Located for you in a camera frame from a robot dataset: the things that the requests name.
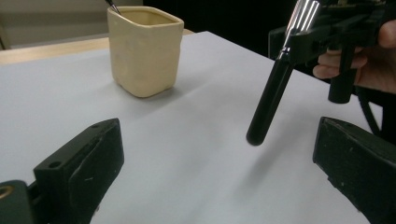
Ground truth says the black cable loop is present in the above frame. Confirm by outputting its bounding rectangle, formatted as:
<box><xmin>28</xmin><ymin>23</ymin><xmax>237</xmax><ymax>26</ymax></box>
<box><xmin>354</xmin><ymin>86</ymin><xmax>383</xmax><ymax>135</ymax></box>

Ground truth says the thin black makeup brush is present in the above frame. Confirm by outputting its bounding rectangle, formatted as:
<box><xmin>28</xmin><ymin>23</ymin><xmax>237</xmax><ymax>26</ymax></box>
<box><xmin>105</xmin><ymin>0</ymin><xmax>121</xmax><ymax>15</ymax></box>

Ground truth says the beige square ceramic cup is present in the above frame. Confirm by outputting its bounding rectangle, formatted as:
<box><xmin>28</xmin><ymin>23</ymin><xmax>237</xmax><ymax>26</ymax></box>
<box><xmin>106</xmin><ymin>5</ymin><xmax>185</xmax><ymax>99</ymax></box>

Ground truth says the large black powder brush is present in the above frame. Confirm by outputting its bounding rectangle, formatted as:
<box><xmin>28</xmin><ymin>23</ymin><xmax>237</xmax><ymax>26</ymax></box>
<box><xmin>246</xmin><ymin>0</ymin><xmax>322</xmax><ymax>147</ymax></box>

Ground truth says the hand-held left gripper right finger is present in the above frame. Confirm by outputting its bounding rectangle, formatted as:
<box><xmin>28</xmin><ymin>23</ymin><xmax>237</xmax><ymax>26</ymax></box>
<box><xmin>312</xmin><ymin>116</ymin><xmax>396</xmax><ymax>224</ymax></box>

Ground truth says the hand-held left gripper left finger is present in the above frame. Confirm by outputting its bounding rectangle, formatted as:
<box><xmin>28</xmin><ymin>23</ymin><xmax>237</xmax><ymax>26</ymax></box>
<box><xmin>33</xmin><ymin>117</ymin><xmax>125</xmax><ymax>224</ymax></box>

